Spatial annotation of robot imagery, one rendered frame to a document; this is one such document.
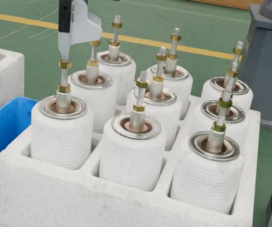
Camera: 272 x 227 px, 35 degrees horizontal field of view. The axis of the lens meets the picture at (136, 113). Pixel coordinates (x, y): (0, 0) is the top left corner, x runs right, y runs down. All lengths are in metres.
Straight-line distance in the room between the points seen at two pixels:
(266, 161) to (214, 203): 0.52
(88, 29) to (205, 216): 0.30
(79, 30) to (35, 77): 0.78
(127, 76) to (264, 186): 0.41
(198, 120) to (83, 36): 0.24
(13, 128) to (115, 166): 0.42
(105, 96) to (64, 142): 0.13
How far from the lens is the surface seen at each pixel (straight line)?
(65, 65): 0.64
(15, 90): 1.06
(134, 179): 0.64
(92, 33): 0.61
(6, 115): 0.97
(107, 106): 0.76
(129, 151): 0.62
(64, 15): 0.58
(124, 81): 0.86
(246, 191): 0.69
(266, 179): 1.07
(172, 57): 0.84
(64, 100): 0.66
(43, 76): 1.39
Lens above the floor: 0.57
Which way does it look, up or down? 28 degrees down
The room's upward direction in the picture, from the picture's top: 8 degrees clockwise
